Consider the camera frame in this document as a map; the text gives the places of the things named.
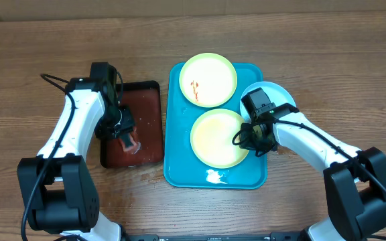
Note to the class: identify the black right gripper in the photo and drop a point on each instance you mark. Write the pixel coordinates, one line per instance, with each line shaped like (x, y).
(258, 141)

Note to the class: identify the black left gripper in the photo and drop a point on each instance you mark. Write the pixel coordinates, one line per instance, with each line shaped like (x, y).
(126, 126)

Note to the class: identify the green and orange sponge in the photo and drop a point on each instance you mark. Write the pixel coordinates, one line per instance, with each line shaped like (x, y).
(128, 143)

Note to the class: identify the light blue plate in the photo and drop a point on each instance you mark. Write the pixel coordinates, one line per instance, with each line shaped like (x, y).
(275, 92)

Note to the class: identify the yellow plate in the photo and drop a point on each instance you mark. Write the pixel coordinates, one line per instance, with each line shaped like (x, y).
(212, 137)

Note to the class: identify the yellow-green plate with red stain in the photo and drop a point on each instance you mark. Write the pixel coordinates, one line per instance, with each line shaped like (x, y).
(208, 80)

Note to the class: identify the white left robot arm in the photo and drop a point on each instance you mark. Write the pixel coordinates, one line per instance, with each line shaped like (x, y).
(58, 192)

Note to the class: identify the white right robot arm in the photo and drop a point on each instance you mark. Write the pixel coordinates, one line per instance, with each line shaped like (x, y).
(354, 179)

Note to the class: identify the black tray with red water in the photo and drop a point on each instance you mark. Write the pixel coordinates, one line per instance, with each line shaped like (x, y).
(143, 101)

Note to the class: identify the blue plastic tray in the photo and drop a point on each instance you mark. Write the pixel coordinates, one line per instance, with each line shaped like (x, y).
(182, 168)

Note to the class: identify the cardboard backdrop panel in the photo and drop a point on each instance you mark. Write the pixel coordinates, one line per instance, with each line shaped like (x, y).
(35, 10)

